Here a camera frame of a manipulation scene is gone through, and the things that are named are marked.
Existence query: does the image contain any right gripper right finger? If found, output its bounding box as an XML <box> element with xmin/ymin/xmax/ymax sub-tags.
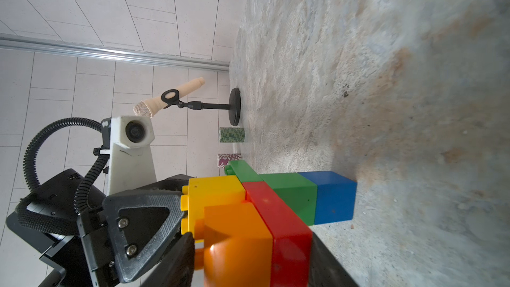
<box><xmin>308</xmin><ymin>233</ymin><xmax>359</xmax><ymax>287</ymax></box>

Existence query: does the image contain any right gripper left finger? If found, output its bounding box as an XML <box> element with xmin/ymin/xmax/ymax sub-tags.
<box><xmin>141</xmin><ymin>233</ymin><xmax>195</xmax><ymax>287</ymax></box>

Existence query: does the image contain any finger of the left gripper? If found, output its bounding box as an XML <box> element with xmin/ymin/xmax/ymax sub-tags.
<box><xmin>102</xmin><ymin>189</ymin><xmax>185</xmax><ymax>283</ymax></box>

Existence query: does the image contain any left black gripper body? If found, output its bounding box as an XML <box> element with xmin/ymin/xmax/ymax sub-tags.
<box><xmin>7</xmin><ymin>169</ymin><xmax>195</xmax><ymax>286</ymax></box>

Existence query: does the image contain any long red lego brick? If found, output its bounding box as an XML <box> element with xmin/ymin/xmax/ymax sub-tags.
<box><xmin>243</xmin><ymin>182</ymin><xmax>312</xmax><ymax>286</ymax></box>

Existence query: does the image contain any orange square lego brick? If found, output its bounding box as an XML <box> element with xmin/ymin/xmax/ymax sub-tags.
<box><xmin>201</xmin><ymin>203</ymin><xmax>273</xmax><ymax>286</ymax></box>

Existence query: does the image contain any yellow square lego brick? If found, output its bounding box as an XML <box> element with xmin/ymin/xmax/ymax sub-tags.
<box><xmin>181</xmin><ymin>175</ymin><xmax>246</xmax><ymax>240</ymax></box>

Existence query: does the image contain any blue square lego brick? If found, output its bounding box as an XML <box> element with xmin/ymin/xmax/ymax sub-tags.
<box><xmin>300</xmin><ymin>171</ymin><xmax>357</xmax><ymax>225</ymax></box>

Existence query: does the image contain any small green lego brick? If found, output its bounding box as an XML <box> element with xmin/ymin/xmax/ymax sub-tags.
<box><xmin>260</xmin><ymin>173</ymin><xmax>317</xmax><ymax>226</ymax></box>

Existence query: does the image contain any long green lego brick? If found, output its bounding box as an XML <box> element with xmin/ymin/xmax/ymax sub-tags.
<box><xmin>224</xmin><ymin>160</ymin><xmax>263</xmax><ymax>183</ymax></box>

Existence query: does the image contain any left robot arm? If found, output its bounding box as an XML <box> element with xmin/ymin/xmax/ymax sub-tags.
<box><xmin>1</xmin><ymin>118</ymin><xmax>193</xmax><ymax>286</ymax></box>

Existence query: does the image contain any pink white small cup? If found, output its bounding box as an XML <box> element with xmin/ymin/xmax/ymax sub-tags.
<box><xmin>217</xmin><ymin>154</ymin><xmax>242</xmax><ymax>169</ymax></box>

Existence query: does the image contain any green can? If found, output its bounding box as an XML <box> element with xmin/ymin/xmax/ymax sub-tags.
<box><xmin>219</xmin><ymin>127</ymin><xmax>245</xmax><ymax>143</ymax></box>

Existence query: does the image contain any black microphone stand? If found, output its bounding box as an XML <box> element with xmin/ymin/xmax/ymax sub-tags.
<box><xmin>132</xmin><ymin>76</ymin><xmax>243</xmax><ymax>127</ymax></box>

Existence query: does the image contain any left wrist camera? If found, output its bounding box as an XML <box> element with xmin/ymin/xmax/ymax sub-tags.
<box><xmin>100</xmin><ymin>116</ymin><xmax>156</xmax><ymax>195</ymax></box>

